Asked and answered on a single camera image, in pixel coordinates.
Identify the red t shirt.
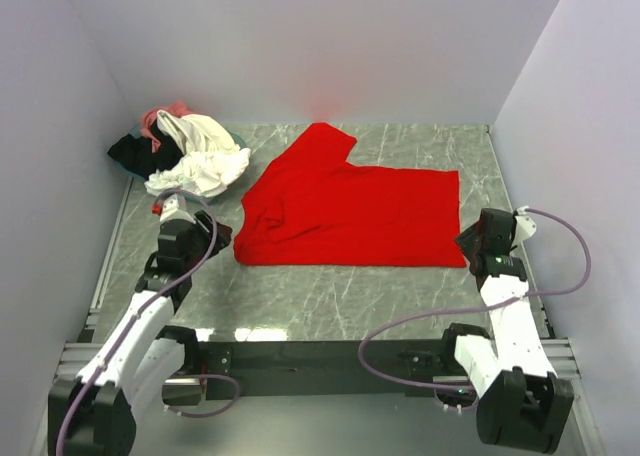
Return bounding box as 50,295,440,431
234,123,465,268

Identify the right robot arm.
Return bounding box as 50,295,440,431
438,209,574,454

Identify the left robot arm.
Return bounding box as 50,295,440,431
47,210,232,455

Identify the white t shirt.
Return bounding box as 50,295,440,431
146,110,241,193

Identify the black t shirt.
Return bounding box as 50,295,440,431
107,122,184,179

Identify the teal laundry basket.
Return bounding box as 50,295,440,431
109,124,250,203

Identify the pink t shirt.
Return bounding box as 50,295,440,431
139,101,192,140

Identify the black base crossbar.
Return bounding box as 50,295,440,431
200,340,454,397

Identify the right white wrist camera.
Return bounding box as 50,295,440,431
512,206,537,247

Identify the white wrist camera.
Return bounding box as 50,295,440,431
512,206,537,247
151,194,195,224

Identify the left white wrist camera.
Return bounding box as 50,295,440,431
151,194,195,224

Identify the aluminium frame rail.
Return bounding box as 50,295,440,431
29,305,601,456

